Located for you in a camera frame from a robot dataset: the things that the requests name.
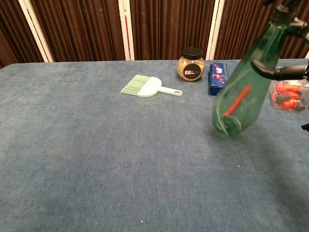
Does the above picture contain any round jar with black lid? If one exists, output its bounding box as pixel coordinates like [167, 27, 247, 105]
[177, 47, 205, 82]

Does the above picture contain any blue rectangular carton box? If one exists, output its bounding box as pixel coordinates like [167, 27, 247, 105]
[208, 62, 230, 96]

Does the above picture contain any green spray bottle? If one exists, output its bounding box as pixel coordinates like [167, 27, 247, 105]
[211, 0, 303, 136]

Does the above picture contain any clear box with red contents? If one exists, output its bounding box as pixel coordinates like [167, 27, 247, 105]
[268, 78, 309, 114]

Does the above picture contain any light green plastic brush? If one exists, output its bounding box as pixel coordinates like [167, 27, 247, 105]
[120, 74, 183, 98]

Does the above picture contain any blue felt table cover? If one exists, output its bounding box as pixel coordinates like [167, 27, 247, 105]
[0, 59, 309, 232]

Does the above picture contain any red sausage stick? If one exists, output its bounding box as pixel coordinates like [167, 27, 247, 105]
[223, 86, 252, 117]

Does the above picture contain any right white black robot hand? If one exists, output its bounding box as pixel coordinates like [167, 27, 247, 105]
[251, 18, 309, 132]

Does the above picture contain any brown curtain screen panel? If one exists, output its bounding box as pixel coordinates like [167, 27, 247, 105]
[0, 0, 54, 69]
[124, 0, 217, 61]
[18, 0, 128, 63]
[206, 0, 309, 60]

